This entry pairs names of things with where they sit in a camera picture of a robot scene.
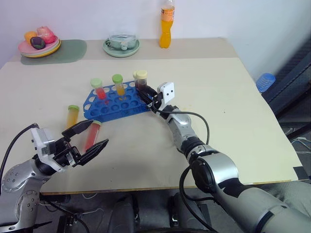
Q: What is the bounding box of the orange soda bottle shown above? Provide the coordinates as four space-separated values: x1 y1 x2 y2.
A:
158 0 176 50

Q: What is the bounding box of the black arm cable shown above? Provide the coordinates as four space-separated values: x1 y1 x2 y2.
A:
147 103 220 233
0 123 40 195

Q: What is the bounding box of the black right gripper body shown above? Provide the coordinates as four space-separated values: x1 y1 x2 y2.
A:
146 92 164 114

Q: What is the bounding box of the pink plate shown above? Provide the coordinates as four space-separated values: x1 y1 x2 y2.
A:
17 35 60 56

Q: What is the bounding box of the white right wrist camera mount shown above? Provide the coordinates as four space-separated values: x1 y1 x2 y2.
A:
156 82 175 106

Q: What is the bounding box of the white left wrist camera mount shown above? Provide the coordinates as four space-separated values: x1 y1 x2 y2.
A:
30 127 67 173

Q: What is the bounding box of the blue ribbed water jug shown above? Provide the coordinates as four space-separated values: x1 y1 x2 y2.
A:
256 72 277 94

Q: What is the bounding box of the purple toy fruit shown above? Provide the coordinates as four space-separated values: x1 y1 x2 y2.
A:
29 36 46 50

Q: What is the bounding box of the pale green plate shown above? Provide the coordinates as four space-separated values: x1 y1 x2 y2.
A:
102 38 141 58

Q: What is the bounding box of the green placemat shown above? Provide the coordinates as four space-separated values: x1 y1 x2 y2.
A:
20 39 88 66

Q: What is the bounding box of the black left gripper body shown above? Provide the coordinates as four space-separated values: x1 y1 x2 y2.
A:
50 136 82 168

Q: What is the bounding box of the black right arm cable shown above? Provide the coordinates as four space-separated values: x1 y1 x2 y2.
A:
147 103 220 233

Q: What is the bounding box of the grey quilted cloth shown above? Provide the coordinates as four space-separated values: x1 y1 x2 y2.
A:
264 180 311 217

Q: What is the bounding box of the large cream table mat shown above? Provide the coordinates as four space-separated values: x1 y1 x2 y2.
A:
0 57 304 196

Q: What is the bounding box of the yellow plate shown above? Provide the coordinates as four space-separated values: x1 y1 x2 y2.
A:
23 41 62 59

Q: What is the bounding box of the red tube with green cap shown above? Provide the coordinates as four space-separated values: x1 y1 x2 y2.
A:
90 78 108 100

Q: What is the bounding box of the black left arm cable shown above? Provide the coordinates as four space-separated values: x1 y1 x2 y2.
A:
0 123 40 195

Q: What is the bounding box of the orange tube with green cap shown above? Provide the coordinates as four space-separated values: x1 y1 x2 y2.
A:
65 104 80 130
111 73 126 96

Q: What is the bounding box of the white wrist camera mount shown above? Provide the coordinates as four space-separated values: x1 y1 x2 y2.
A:
156 82 175 106
30 127 67 173

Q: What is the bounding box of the dark rounded shape under table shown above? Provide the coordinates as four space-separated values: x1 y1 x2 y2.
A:
168 191 210 233
109 194 139 233

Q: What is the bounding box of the black cable under table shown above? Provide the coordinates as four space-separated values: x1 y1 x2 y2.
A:
39 198 91 233

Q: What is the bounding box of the black metal frame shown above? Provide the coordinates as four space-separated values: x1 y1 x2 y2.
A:
261 38 311 142

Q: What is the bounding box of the white floor cable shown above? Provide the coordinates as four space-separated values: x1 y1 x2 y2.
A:
290 136 311 156

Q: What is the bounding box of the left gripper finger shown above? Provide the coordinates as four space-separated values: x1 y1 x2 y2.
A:
61 119 94 138
79 138 109 166

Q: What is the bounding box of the orange toy fruit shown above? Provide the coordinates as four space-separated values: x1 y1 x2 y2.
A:
23 31 38 44

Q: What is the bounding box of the pink toy peach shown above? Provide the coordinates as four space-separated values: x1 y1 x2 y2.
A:
36 25 56 45

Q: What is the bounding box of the blue test tube rack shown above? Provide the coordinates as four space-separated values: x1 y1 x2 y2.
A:
83 82 152 123

